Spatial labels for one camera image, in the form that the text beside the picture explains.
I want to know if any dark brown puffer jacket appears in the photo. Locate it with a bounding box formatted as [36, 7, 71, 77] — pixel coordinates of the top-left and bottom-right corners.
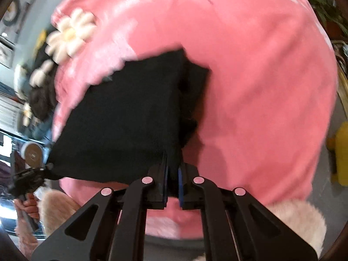
[28, 65, 58, 121]

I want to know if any person's left hand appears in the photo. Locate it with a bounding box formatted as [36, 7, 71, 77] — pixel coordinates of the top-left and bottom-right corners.
[13, 193, 40, 220]

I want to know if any pink fleece blanket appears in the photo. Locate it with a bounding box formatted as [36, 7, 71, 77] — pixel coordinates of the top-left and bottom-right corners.
[50, 0, 339, 241]

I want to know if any black long-sleeve shirt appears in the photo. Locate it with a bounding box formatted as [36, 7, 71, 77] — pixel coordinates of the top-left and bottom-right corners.
[47, 49, 210, 196]

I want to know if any yellow toy object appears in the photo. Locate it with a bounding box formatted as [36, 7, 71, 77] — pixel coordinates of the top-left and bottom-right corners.
[326, 121, 348, 187]

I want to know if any framed wall picture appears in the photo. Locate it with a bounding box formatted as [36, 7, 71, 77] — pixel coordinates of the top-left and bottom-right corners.
[1, 0, 35, 44]

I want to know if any cream fluffy rug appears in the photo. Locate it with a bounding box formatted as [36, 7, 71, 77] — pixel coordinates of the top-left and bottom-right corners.
[39, 187, 327, 257]

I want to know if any small white daisy pillow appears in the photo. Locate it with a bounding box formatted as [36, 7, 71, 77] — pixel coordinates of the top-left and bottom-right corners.
[29, 60, 54, 87]

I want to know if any large white daisy pillow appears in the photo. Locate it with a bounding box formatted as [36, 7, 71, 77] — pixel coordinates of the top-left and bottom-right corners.
[45, 8, 97, 64]

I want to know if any round wooden speaker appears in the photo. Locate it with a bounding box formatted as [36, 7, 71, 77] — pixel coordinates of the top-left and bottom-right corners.
[21, 141, 44, 169]

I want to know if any white plush penguin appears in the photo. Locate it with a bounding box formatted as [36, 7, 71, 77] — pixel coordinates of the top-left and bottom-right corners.
[13, 64, 27, 100]

